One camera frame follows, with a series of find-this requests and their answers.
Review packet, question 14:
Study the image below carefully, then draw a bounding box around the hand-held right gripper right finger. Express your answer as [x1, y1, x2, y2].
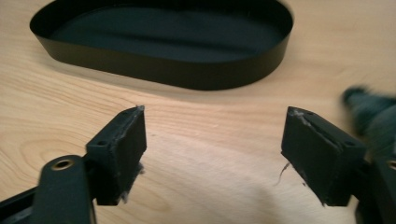
[280, 105, 368, 207]

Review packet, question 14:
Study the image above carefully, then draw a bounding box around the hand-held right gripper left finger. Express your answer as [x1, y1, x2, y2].
[85, 105, 148, 207]

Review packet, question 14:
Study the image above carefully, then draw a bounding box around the dark green blurred object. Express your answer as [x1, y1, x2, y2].
[341, 86, 396, 160]

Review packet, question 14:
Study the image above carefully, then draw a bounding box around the black oval tray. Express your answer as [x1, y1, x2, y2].
[29, 0, 295, 91]

